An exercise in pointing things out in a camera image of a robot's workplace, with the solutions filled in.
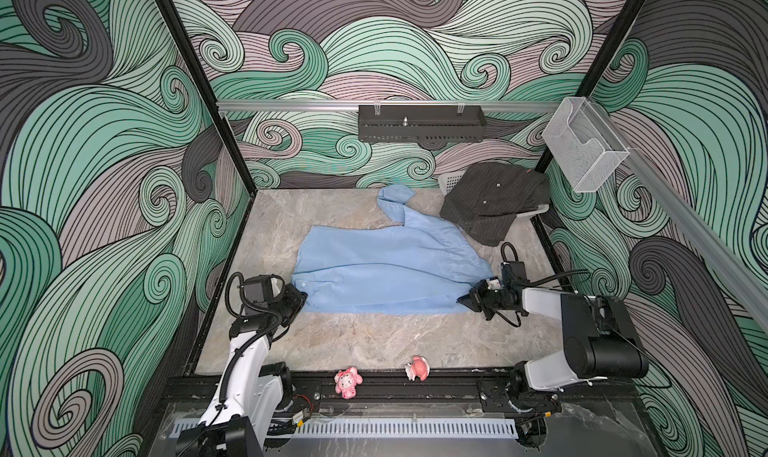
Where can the white slotted cable duct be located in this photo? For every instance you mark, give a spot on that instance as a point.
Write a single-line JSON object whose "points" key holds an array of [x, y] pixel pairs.
{"points": [[363, 428]]}

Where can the right side aluminium rail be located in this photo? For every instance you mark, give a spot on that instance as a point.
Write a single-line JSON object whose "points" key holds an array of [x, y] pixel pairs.
{"points": [[710, 178]]}

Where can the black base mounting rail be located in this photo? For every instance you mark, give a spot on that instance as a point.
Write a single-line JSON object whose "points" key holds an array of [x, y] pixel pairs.
{"points": [[490, 388]]}

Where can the clear plastic wall bin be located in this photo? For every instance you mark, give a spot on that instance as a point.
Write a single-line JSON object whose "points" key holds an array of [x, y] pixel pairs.
{"points": [[585, 143]]}

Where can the horizontal aluminium rail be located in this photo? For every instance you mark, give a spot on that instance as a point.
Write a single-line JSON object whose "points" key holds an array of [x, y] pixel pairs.
{"points": [[306, 105]]}

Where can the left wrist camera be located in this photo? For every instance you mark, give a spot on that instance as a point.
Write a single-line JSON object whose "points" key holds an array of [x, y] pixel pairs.
{"points": [[262, 290]]}

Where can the dark grey striped shirt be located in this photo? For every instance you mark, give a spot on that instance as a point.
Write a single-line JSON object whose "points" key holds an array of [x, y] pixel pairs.
{"points": [[490, 196]]}

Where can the pink white plush toy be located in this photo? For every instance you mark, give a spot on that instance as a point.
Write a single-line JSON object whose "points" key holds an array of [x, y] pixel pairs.
{"points": [[417, 369]]}

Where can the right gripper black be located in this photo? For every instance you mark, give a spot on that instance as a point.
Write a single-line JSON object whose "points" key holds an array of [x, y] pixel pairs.
{"points": [[474, 301]]}

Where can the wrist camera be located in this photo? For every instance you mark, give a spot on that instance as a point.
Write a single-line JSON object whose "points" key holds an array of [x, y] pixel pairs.
{"points": [[262, 290], [513, 273]]}

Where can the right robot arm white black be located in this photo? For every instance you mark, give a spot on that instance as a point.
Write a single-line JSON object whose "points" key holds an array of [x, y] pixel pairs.
{"points": [[599, 339]]}

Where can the pink plush pig toy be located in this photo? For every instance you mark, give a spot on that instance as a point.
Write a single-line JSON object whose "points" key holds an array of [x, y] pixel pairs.
{"points": [[346, 382]]}

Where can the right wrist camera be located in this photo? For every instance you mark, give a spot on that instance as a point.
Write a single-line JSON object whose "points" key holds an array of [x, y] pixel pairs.
{"points": [[513, 273]]}

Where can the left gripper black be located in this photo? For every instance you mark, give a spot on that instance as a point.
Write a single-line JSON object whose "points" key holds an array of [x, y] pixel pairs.
{"points": [[294, 296]]}

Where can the light blue long sleeve shirt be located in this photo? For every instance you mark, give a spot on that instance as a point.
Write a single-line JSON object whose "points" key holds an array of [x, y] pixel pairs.
{"points": [[420, 265]]}

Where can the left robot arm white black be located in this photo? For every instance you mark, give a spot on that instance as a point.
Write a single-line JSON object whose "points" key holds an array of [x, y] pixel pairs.
{"points": [[253, 401]]}

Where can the left black frame post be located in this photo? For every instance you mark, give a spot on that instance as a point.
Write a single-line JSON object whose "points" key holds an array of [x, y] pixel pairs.
{"points": [[184, 45]]}

